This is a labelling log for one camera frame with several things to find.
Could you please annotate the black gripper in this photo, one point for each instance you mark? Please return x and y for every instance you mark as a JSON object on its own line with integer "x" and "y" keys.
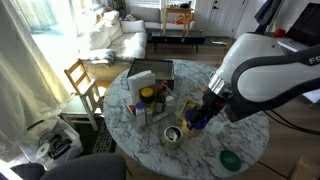
{"x": 211, "y": 106}

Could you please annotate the blue lidded tin can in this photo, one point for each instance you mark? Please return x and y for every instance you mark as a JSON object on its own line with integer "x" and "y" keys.
{"x": 196, "y": 128}

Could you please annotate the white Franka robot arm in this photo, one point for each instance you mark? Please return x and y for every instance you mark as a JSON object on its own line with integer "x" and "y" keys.
{"x": 266, "y": 73}

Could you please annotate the silver metal cup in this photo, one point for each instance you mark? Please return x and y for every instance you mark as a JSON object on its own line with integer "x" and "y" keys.
{"x": 172, "y": 136}

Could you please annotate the white shaker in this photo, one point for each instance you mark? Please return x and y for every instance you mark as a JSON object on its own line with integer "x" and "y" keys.
{"x": 170, "y": 104}

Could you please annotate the dark glass sauce bottle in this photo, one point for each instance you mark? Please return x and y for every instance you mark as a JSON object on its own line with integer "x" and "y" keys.
{"x": 159, "y": 101}

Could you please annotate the red capped sauce bottle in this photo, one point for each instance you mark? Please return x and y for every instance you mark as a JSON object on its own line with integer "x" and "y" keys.
{"x": 165, "y": 87}

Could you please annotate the round green lid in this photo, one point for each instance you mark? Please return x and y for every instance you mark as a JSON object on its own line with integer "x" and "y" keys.
{"x": 230, "y": 160}

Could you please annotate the blue capped white bottle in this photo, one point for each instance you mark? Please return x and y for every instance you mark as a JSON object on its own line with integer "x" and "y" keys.
{"x": 140, "y": 115}

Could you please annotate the yellow lidded jar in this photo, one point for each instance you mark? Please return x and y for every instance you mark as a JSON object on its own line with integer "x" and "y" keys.
{"x": 147, "y": 95}

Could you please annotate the white napkin stack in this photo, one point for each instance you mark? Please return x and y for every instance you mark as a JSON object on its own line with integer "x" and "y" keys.
{"x": 140, "y": 83}

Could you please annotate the dark blue cardboard box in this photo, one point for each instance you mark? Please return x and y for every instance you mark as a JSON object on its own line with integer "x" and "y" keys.
{"x": 151, "y": 68}

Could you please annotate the black coffee table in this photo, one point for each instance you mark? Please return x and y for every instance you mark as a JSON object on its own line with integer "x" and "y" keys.
{"x": 176, "y": 36}

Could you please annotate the white sofa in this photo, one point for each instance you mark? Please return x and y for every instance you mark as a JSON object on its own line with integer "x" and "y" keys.
{"x": 130, "y": 40}

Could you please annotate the wooden white chair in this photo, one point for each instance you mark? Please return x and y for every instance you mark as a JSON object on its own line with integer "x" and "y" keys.
{"x": 85, "y": 96}

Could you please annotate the white door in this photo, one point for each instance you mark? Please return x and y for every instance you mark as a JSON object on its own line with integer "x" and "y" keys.
{"x": 226, "y": 16}

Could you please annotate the yellow wooden side table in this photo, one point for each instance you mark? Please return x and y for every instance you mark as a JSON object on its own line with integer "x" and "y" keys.
{"x": 176, "y": 10}

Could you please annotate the brown cardboard box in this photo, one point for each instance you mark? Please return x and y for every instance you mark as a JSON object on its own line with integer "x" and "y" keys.
{"x": 305, "y": 170}

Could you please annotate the grey upholstered chair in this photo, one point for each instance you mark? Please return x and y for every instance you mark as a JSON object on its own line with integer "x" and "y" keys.
{"x": 80, "y": 168}

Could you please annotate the small red object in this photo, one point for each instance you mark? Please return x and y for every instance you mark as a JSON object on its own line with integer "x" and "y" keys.
{"x": 279, "y": 33}

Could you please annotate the hanging grey jacket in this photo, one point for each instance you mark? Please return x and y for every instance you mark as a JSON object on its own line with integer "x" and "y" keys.
{"x": 266, "y": 11}

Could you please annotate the clear plastic storage bin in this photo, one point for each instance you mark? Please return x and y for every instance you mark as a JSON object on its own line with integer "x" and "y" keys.
{"x": 56, "y": 146}

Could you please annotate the black laptop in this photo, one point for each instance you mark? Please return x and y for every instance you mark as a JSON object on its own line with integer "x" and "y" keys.
{"x": 305, "y": 25}

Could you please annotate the cream curtain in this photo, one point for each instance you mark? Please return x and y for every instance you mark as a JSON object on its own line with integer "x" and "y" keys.
{"x": 23, "y": 83}

